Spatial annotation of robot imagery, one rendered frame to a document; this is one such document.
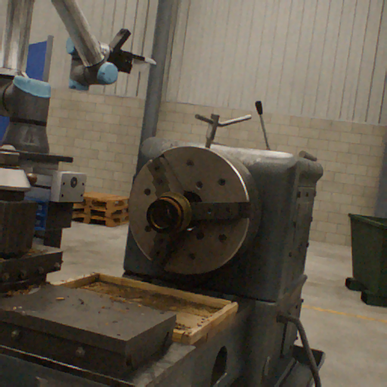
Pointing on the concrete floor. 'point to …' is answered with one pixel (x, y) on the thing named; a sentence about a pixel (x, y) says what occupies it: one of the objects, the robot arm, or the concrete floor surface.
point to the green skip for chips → (369, 258)
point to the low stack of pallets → (101, 208)
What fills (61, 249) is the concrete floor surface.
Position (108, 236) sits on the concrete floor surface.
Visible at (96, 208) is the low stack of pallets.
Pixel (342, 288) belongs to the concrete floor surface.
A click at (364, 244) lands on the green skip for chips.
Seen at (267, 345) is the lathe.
